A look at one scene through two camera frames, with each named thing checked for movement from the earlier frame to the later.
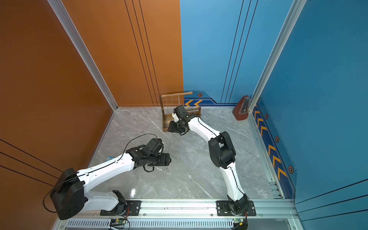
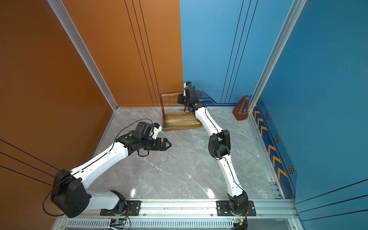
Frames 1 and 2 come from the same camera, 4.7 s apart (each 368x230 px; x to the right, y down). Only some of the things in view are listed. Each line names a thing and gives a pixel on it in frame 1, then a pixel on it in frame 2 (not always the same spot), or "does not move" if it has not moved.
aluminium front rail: x=194 y=209 does not move
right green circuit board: x=237 y=220 does not move
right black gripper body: x=176 y=127 -> x=183 y=99
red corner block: x=241 y=110 does not move
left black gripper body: x=160 y=159 -> x=151 y=144
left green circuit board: x=120 y=221 does not move
